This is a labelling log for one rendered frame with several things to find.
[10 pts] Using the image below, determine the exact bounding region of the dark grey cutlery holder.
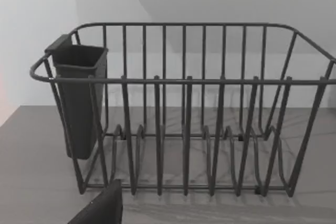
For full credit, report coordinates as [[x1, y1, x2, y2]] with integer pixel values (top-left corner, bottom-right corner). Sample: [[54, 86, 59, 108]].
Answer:
[[44, 34, 109, 160]]

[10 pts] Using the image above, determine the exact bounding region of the grey wire dish rack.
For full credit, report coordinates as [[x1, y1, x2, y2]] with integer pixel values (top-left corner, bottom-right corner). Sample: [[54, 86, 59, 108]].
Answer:
[[29, 22, 336, 198]]

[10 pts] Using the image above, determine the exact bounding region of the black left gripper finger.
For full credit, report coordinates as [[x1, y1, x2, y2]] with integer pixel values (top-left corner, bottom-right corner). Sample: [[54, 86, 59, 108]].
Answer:
[[67, 178, 124, 224]]

